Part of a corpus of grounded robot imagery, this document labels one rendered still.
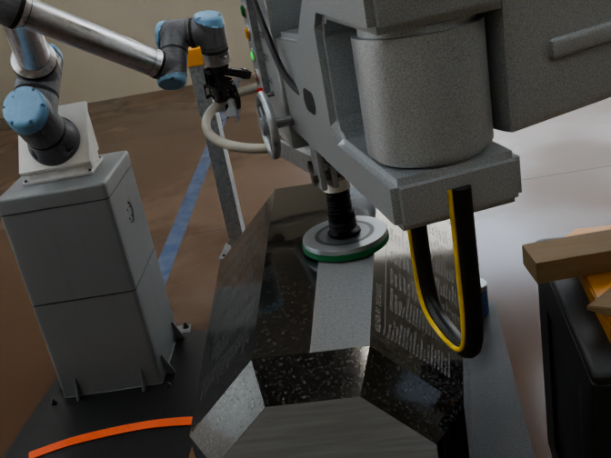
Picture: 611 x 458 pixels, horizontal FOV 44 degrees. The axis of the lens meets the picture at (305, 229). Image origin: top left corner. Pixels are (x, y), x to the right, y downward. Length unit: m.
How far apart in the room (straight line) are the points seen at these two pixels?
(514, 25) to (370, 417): 0.76
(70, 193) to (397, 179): 1.84
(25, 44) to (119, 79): 6.41
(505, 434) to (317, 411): 1.12
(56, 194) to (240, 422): 1.47
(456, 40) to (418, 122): 0.12
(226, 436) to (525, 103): 0.85
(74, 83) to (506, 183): 8.22
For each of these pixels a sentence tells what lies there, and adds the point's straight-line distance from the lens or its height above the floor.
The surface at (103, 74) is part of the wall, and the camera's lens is 9.04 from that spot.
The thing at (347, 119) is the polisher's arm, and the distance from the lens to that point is 1.32.
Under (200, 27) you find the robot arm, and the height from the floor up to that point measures 1.31.
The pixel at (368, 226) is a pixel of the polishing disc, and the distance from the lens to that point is 1.92.
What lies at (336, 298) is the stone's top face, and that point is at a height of 0.80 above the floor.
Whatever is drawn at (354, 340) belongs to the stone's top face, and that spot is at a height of 0.80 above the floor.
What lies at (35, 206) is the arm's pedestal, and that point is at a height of 0.81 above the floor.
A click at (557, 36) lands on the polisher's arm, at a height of 1.36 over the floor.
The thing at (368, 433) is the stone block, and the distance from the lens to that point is 1.50.
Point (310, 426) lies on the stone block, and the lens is 1.49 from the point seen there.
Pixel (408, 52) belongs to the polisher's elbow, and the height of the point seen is 1.39.
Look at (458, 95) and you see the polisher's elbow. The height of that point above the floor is 1.32.
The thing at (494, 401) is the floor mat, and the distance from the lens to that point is 2.63.
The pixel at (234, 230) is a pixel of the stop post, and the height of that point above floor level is 0.13.
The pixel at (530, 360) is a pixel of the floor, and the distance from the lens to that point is 2.85.
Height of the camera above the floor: 1.59
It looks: 22 degrees down
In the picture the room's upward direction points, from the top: 11 degrees counter-clockwise
